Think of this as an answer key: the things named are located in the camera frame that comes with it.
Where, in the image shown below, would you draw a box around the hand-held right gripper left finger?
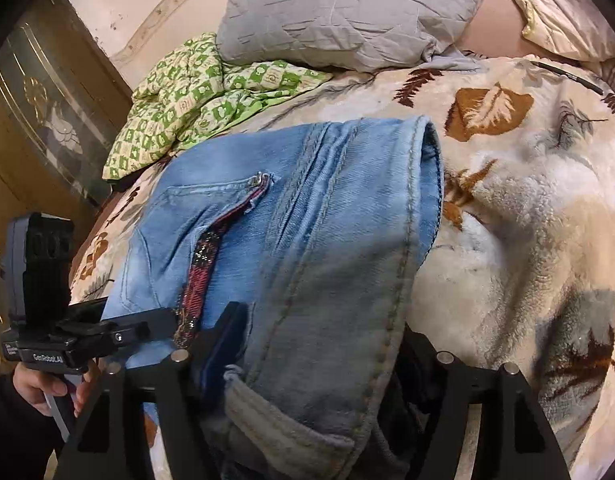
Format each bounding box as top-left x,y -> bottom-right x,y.
60,301 -> 251,480

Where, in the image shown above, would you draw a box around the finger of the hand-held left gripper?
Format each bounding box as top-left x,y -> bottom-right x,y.
100,306 -> 177,358

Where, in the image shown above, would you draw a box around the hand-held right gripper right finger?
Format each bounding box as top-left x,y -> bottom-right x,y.
377,327 -> 572,480

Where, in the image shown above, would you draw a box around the blue denim pants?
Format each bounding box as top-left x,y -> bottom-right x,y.
100,115 -> 444,480

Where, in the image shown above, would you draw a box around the person's left forearm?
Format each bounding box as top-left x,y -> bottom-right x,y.
0,375 -> 63,480

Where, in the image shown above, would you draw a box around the person's left hand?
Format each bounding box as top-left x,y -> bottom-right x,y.
12,359 -> 103,418

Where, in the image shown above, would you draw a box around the leaf print fleece blanket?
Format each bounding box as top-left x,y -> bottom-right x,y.
68,52 -> 615,480

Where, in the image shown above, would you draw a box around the brown wooden wardrobe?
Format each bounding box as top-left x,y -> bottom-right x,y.
0,0 -> 133,361

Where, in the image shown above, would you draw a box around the green patterned cloth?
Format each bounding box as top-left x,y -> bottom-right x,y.
102,32 -> 334,182

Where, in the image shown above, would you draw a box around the grey pillow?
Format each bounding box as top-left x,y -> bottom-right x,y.
215,0 -> 488,73

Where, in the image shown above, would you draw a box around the cream satin pillow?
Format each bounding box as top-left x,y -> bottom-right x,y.
480,0 -> 615,63

